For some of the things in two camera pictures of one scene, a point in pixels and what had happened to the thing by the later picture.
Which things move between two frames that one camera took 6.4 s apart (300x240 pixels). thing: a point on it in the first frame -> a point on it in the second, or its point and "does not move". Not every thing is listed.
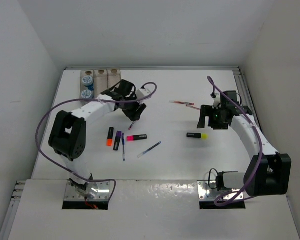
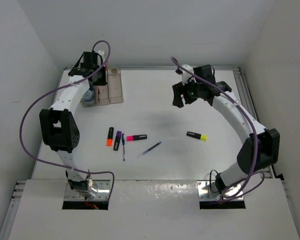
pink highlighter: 136,137 does not move
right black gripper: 206,110 -> 179,89
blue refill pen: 143,153 does not move
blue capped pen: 123,143 does not move
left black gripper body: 130,107 -> 100,76
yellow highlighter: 204,136 does not move
